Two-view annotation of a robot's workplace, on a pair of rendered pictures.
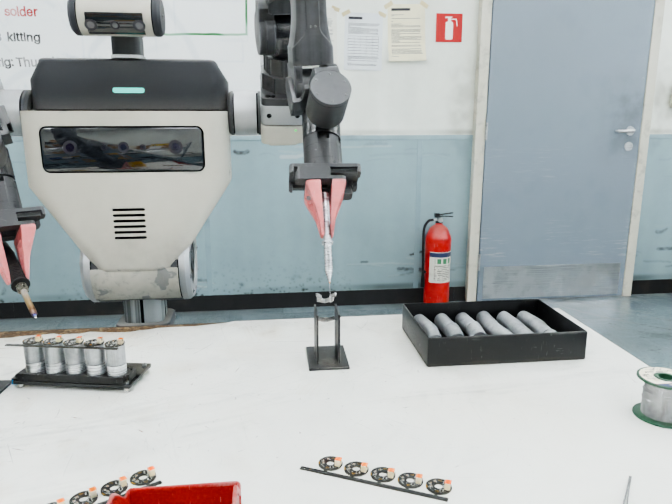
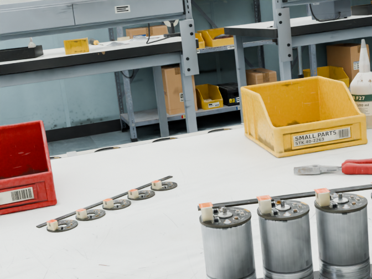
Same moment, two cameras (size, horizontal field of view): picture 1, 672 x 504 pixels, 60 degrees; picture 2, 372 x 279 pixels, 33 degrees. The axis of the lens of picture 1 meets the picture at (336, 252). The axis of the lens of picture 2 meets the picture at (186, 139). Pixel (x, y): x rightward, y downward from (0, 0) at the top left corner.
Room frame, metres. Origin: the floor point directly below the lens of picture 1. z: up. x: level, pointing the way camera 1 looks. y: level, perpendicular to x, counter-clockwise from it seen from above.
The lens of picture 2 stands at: (0.99, 0.24, 0.91)
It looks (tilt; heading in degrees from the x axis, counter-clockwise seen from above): 13 degrees down; 173
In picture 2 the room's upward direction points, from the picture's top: 7 degrees counter-clockwise
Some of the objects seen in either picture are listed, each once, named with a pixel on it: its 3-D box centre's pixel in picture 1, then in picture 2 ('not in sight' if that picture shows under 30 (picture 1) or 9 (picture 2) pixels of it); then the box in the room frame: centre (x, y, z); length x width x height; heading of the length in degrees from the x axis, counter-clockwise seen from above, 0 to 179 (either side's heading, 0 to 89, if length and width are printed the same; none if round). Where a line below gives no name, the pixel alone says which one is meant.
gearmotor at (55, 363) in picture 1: (55, 358); not in sight; (0.73, 0.37, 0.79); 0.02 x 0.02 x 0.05
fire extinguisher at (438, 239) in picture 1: (438, 259); not in sight; (3.32, -0.59, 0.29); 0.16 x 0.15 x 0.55; 97
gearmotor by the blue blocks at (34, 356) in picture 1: (34, 357); not in sight; (0.73, 0.40, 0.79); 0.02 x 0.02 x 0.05
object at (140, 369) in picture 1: (84, 375); not in sight; (0.74, 0.34, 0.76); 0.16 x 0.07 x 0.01; 85
